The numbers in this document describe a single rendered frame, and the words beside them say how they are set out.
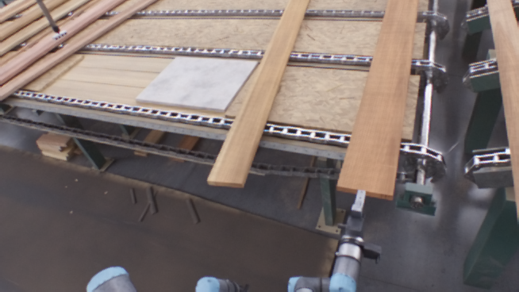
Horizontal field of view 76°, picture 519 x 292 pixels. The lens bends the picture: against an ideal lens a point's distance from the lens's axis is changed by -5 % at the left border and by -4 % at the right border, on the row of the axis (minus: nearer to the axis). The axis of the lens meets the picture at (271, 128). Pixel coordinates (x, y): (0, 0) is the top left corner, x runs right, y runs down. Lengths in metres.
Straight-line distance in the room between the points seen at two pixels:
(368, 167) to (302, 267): 0.93
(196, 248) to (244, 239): 0.31
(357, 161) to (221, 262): 1.17
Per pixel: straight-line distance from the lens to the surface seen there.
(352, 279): 1.11
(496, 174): 1.48
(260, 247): 2.22
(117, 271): 1.14
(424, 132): 1.68
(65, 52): 3.13
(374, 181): 1.33
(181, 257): 2.35
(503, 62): 1.93
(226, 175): 1.43
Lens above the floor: 1.91
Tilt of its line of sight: 41 degrees down
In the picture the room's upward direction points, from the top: 13 degrees counter-clockwise
